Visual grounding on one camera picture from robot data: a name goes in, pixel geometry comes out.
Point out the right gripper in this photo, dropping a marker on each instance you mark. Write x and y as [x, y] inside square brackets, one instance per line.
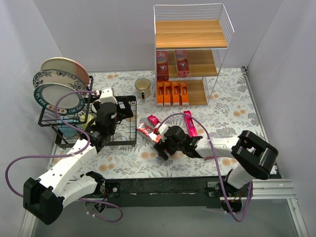
[163, 147]

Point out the cream enamel mug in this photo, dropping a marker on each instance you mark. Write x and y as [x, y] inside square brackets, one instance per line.
[142, 88]

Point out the red 3D toothpaste box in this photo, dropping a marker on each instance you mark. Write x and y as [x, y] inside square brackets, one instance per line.
[182, 64]
[148, 133]
[162, 65]

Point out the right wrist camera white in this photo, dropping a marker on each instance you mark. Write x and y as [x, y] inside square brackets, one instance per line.
[161, 129]

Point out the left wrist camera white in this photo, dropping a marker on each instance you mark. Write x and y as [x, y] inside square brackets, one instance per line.
[106, 95]

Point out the blue cup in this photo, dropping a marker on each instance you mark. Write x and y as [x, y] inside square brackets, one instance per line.
[65, 129]

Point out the yellow-green cup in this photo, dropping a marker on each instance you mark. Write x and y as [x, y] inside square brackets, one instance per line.
[86, 119]

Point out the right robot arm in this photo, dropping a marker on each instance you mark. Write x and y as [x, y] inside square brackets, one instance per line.
[255, 156]

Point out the green-rimmed white plate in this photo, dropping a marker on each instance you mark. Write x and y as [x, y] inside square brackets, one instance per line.
[48, 94]

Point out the black wire dish rack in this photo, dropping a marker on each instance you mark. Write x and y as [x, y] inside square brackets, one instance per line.
[125, 133]

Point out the beige pink-rimmed plate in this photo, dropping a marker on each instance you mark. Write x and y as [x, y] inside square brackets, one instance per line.
[67, 65]

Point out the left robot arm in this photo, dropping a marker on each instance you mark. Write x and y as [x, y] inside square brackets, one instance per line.
[48, 195]

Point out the white wire wooden shelf rack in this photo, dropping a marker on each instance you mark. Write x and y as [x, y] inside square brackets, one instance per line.
[205, 32]

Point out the floral table mat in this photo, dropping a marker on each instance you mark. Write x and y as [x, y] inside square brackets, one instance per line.
[230, 111]

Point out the blue floral plate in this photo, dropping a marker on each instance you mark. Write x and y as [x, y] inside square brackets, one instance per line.
[58, 77]

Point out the aluminium frame base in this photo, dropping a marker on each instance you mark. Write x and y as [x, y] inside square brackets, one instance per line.
[164, 191]

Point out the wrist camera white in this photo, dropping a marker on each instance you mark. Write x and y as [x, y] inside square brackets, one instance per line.
[161, 129]
[106, 95]

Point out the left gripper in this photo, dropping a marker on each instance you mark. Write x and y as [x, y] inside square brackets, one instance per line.
[126, 108]

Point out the orange toothpaste box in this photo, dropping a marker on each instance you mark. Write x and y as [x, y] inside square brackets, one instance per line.
[160, 93]
[175, 93]
[184, 94]
[167, 93]

